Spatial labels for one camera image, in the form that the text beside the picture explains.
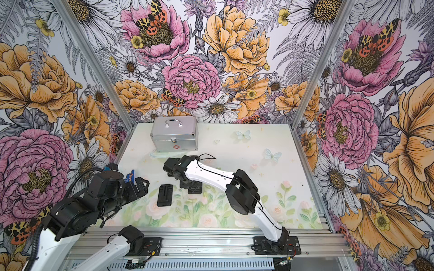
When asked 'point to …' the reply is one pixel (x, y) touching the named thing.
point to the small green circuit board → (136, 261)
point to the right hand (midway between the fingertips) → (194, 188)
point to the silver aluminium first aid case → (175, 133)
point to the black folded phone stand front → (165, 195)
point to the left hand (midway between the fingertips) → (138, 194)
